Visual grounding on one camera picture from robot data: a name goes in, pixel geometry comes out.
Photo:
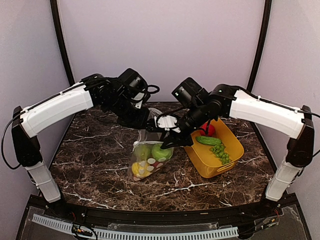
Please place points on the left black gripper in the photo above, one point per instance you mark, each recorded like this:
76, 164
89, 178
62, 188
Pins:
140, 123

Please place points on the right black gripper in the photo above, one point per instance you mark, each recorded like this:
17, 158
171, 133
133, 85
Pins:
173, 136

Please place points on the green apple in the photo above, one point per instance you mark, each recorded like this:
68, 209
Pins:
161, 155

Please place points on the red tomato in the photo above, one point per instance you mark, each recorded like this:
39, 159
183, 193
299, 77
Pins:
157, 164

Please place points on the polka dot zip bag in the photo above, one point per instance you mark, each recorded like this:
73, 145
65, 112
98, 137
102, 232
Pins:
150, 138

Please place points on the green pear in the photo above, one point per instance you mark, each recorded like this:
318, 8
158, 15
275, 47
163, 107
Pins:
142, 152

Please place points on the green bitter cucumber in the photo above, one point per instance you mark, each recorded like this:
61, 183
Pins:
207, 140

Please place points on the red apple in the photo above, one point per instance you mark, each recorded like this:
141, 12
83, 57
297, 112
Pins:
207, 130

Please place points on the yellow lemon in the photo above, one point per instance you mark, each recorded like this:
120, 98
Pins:
138, 170

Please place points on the green grape bunch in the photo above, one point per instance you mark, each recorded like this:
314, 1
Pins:
221, 154

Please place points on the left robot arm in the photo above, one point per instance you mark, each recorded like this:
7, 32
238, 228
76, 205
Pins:
123, 95

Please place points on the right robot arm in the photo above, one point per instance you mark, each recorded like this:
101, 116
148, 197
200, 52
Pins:
232, 101

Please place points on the yellow plastic basket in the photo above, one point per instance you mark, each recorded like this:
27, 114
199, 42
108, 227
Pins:
210, 161

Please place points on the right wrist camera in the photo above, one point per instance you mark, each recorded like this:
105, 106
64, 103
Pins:
164, 123

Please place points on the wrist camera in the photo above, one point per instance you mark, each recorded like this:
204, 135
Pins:
144, 95
164, 123

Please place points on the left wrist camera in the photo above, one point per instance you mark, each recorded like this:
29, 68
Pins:
144, 95

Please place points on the black front rail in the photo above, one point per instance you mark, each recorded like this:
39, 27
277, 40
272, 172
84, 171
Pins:
101, 217

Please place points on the white slotted cable duct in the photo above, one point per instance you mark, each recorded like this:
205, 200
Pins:
117, 231

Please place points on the left black frame post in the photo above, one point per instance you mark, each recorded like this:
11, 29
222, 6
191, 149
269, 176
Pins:
61, 41

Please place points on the black frame post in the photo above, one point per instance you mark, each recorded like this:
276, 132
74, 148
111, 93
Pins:
61, 41
260, 44

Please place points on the right black frame post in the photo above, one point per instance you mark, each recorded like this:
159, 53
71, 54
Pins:
260, 44

